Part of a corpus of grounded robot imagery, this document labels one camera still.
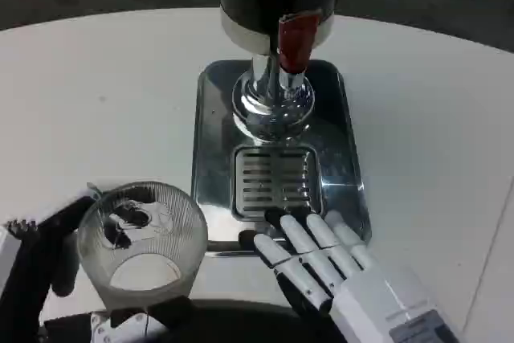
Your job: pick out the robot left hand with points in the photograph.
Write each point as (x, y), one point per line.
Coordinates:
(28, 262)

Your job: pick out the red dispenser tap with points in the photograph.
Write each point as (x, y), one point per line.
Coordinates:
(297, 42)

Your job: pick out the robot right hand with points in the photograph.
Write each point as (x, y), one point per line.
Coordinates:
(361, 278)

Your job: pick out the steel drip tray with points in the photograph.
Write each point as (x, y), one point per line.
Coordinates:
(217, 126)

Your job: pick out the clear ribbed glass cup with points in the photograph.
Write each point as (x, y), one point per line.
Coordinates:
(192, 238)

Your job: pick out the slotted steel drain grid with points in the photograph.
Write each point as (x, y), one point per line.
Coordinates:
(277, 182)

